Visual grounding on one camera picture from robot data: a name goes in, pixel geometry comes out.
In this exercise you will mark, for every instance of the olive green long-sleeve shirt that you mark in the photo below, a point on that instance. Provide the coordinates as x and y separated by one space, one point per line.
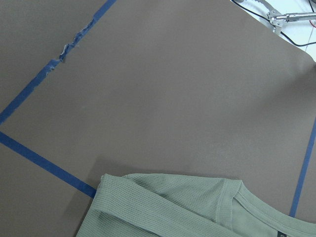
171 205

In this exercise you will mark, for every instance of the metal grabber stick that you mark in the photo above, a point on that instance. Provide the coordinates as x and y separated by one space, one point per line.
274 19

